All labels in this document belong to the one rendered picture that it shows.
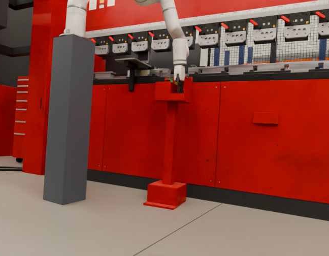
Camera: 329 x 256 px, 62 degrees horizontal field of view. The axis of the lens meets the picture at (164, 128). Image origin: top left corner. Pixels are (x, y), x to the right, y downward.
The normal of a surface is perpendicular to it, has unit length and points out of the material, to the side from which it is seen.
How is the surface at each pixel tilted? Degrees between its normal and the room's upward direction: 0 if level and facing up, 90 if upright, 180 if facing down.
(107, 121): 90
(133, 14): 90
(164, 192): 90
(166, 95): 90
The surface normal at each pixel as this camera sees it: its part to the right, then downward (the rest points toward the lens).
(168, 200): -0.37, -0.04
